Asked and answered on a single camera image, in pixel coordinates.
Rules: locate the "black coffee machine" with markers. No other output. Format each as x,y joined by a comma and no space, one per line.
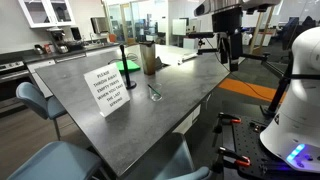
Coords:
59,38

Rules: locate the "wooden easel frame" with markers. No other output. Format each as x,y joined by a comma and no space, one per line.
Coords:
257,30

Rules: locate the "blue chair with wide seat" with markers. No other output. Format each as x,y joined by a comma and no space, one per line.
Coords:
56,161

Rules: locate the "clear drinking glass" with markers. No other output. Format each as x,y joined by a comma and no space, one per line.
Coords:
155,96

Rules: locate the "white printed notice sign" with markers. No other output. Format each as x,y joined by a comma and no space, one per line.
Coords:
106,89

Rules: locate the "white glass-door wall cabinet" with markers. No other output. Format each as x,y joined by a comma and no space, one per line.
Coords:
46,11

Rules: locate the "green flat board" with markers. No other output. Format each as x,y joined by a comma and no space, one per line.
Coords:
131,66

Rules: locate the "steel paper towel dispenser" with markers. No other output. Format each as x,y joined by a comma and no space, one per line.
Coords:
99,25

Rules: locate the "blue chair with curved backrest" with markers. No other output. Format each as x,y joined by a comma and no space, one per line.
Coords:
181,163

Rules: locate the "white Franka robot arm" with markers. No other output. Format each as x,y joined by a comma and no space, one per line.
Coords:
300,116

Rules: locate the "black orange clamp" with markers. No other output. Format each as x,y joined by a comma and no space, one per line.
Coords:
230,118
236,159

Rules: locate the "green pen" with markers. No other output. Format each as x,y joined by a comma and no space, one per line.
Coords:
154,91

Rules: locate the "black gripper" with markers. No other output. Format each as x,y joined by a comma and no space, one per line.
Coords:
227,20

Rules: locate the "black camera on stand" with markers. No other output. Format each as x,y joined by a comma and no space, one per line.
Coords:
200,35

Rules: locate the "steel kitchen stove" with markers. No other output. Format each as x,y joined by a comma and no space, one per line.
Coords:
11,71

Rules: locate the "blue chair with metal legs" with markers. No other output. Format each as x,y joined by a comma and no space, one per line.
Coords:
36,100

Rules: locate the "white flat box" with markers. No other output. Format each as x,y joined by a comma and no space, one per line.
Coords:
176,53

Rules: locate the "black perforated mounting board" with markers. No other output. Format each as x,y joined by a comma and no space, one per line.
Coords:
246,143

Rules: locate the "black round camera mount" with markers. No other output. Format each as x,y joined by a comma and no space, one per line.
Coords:
126,70

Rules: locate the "tall brown metal container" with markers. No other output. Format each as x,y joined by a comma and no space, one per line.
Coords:
147,58

